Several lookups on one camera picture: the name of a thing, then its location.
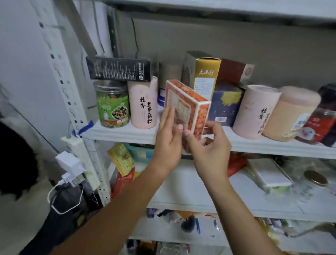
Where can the person's left hand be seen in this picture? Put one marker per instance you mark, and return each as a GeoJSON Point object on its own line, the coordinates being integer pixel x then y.
{"type": "Point", "coordinates": [168, 147]}

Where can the person's right hand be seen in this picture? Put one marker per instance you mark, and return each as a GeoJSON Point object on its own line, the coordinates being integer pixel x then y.
{"type": "Point", "coordinates": [212, 157]}

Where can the white metal shelving unit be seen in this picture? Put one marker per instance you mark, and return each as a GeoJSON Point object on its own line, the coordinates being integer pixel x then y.
{"type": "Point", "coordinates": [131, 134]}

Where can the orange patterned box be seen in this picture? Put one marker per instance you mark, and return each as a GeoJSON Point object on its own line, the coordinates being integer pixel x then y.
{"type": "Point", "coordinates": [191, 105]}

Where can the small pink canister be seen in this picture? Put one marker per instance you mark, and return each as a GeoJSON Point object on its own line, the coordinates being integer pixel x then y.
{"type": "Point", "coordinates": [143, 105]}

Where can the clear green label nut jar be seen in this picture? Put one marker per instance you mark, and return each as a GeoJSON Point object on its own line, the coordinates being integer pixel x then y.
{"type": "Point", "coordinates": [112, 107]}

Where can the yellow box white label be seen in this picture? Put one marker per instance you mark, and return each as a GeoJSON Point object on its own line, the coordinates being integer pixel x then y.
{"type": "Point", "coordinates": [202, 71]}

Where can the tall black and yellow box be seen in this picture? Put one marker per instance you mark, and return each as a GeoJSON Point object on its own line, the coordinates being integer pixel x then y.
{"type": "Point", "coordinates": [118, 68]}

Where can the person's left forearm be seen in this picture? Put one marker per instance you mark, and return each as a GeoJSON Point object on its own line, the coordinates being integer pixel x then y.
{"type": "Point", "coordinates": [110, 220]}

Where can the person's right forearm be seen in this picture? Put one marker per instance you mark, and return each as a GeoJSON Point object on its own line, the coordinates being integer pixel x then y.
{"type": "Point", "coordinates": [241, 223]}

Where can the dark blue moon box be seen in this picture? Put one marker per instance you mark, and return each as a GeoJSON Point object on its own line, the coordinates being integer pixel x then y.
{"type": "Point", "coordinates": [227, 105]}

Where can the white flat box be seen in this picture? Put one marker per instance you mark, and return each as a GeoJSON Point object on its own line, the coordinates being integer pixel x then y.
{"type": "Point", "coordinates": [270, 172]}

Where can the red pouch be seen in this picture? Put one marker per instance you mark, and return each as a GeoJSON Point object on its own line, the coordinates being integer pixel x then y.
{"type": "Point", "coordinates": [236, 164]}

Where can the teal plastic basket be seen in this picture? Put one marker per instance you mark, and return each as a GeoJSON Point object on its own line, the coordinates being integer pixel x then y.
{"type": "Point", "coordinates": [140, 152]}

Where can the green snack packet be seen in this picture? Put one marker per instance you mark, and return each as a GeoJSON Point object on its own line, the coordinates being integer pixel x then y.
{"type": "Point", "coordinates": [122, 159]}

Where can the red snack packet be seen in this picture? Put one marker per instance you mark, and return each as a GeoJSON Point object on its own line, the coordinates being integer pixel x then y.
{"type": "Point", "coordinates": [122, 184]}

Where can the pink cylinder canister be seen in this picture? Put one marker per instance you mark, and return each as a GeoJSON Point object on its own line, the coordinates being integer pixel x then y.
{"type": "Point", "coordinates": [256, 113]}

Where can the blue tape strip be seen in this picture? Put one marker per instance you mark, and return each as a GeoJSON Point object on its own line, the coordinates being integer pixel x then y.
{"type": "Point", "coordinates": [85, 129]}

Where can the white power strip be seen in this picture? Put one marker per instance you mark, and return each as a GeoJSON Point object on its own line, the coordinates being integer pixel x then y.
{"type": "Point", "coordinates": [84, 163]}

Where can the beige cylinder canister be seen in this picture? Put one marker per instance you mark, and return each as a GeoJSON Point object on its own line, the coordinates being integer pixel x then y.
{"type": "Point", "coordinates": [291, 115]}

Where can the white power adapter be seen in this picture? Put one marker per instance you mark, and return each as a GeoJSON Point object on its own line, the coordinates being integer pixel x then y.
{"type": "Point", "coordinates": [70, 164]}

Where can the red canister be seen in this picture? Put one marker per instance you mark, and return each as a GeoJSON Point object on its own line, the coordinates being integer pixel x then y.
{"type": "Point", "coordinates": [317, 123]}

